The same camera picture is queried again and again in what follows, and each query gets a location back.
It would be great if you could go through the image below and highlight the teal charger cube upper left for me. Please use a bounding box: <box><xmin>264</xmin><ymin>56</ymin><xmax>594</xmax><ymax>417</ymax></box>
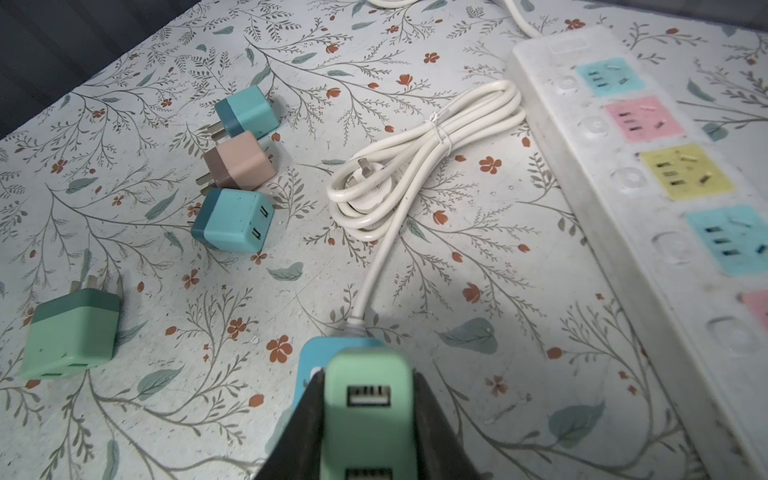
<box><xmin>206</xmin><ymin>85</ymin><xmax>279</xmax><ymax>141</ymax></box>

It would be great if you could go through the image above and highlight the teal charger cube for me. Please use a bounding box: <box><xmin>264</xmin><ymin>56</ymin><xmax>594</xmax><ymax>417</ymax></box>
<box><xmin>206</xmin><ymin>85</ymin><xmax>279</xmax><ymax>141</ymax></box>
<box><xmin>190</xmin><ymin>188</ymin><xmax>275</xmax><ymax>254</ymax></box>

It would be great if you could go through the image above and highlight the teal blue power strip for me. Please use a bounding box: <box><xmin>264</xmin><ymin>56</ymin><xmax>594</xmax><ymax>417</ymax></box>
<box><xmin>265</xmin><ymin>337</ymin><xmax>384</xmax><ymax>455</ymax></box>

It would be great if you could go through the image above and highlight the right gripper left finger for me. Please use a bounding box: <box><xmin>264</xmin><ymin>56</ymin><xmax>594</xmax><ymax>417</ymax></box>
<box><xmin>255</xmin><ymin>371</ymin><xmax>325</xmax><ymax>480</ymax></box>

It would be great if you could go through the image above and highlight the coiled white power cable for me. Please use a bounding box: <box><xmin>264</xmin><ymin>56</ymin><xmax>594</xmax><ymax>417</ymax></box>
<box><xmin>325</xmin><ymin>0</ymin><xmax>544</xmax><ymax>328</ymax></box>

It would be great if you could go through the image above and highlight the green charger cube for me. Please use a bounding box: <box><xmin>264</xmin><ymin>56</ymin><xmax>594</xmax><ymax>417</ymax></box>
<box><xmin>319</xmin><ymin>347</ymin><xmax>418</xmax><ymax>479</ymax></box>
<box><xmin>20</xmin><ymin>275</ymin><xmax>123</xmax><ymax>380</ymax></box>

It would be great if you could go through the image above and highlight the long white power strip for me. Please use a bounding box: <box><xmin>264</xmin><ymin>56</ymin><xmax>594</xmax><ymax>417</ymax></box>
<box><xmin>507</xmin><ymin>26</ymin><xmax>767</xmax><ymax>479</ymax></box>

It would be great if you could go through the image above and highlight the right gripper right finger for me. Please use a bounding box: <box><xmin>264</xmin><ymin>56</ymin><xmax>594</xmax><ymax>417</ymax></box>
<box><xmin>413</xmin><ymin>372</ymin><xmax>481</xmax><ymax>480</ymax></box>

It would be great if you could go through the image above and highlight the pink charger cube left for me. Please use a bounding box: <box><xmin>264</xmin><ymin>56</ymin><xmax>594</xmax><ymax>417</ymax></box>
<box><xmin>196</xmin><ymin>131</ymin><xmax>277</xmax><ymax>194</ymax></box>

